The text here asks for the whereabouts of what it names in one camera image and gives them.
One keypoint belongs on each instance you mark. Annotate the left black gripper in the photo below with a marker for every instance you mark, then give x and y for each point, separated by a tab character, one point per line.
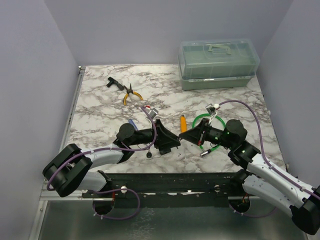
166	139

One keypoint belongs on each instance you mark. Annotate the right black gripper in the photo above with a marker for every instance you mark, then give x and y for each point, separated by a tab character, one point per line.
196	135

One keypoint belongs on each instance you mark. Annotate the green cable lock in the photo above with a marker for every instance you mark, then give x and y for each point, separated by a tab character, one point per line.
213	148

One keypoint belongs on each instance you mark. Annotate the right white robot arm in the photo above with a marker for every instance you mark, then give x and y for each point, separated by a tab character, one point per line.
260	176

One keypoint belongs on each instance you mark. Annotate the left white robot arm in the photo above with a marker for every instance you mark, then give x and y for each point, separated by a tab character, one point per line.
70	170

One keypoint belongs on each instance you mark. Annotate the orange utility knife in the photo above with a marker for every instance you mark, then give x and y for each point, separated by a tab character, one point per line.
183	124

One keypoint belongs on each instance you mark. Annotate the blue red screwdriver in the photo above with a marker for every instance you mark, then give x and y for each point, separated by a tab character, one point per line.
148	154

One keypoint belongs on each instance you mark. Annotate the clear green plastic toolbox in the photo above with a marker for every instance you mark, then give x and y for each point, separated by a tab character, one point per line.
216	64

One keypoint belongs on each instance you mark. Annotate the black t-shaped tool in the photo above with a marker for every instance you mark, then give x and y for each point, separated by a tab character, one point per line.
112	81

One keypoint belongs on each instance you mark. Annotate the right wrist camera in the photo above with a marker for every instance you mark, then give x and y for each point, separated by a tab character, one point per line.
212	110

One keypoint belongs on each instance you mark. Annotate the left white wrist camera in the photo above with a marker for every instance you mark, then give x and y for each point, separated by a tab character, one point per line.
153	113

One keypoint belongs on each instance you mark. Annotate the black mounting rail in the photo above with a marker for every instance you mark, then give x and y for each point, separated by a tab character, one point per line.
154	190

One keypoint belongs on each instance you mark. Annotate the left aluminium extrusion rail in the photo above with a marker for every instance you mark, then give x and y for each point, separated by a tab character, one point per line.
70	116

